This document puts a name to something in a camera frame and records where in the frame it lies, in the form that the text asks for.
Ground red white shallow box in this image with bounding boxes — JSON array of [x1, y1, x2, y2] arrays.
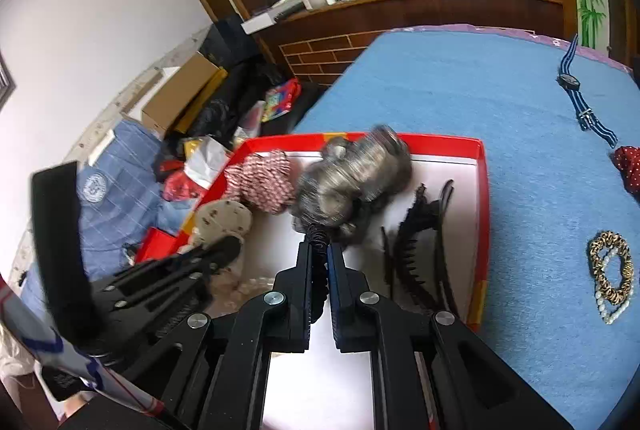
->
[[177, 132, 490, 430]]

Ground white flat box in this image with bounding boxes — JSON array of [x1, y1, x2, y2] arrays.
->
[[241, 2, 305, 35]]

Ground white dotted scrunchie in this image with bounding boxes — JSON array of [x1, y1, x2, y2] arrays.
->
[[189, 199, 253, 248]]

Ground blue denim jeans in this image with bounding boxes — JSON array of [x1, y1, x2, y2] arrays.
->
[[19, 119, 196, 311]]

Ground blue table cloth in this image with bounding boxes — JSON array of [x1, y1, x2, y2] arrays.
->
[[297, 29, 639, 429]]

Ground grey black scrunchie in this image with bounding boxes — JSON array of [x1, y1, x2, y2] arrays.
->
[[291, 125, 412, 246]]

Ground red dotted scrunchie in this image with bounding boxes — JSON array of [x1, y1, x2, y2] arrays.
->
[[613, 146, 640, 196]]

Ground red plastic bag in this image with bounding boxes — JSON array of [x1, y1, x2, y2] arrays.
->
[[163, 170, 206, 201]]

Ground white bead bracelet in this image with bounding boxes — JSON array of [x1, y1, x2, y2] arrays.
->
[[592, 247, 634, 326]]

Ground red white plaid scrunchie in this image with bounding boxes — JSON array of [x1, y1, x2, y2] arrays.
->
[[224, 150, 294, 214]]

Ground colourful red snack box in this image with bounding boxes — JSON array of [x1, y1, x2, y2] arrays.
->
[[262, 78, 302, 123]]

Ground black hair claw clip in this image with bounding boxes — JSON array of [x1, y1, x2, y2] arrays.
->
[[381, 179, 459, 316]]

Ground cardboard box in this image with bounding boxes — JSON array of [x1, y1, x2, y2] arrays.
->
[[127, 52, 228, 139]]

